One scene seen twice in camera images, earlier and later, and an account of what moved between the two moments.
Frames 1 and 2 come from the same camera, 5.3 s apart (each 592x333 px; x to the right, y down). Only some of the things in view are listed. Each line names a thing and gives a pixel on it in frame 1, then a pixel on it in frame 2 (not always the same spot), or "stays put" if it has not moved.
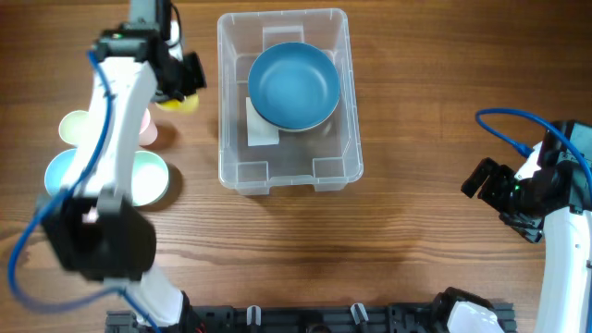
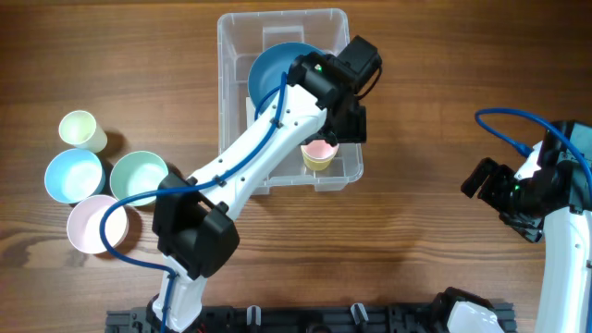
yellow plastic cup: (189, 104) -> (318, 158)
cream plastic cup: (71, 126) stays put
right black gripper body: (497, 186) stays put
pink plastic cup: (148, 131) -> (318, 154)
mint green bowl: (150, 178) stays put
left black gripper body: (192, 71) -> (350, 124)
